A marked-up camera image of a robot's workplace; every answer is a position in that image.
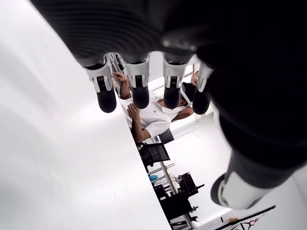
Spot black VR headset white strap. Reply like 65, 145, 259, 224
181, 82, 197, 107

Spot small black device box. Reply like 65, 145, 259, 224
177, 172, 205, 199

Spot large black box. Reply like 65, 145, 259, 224
155, 189, 192, 220

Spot seated person white shirt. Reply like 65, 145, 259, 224
112, 70, 201, 144

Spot white metal frame rack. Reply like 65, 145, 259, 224
145, 161, 192, 230

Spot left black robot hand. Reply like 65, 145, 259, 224
30, 0, 307, 210

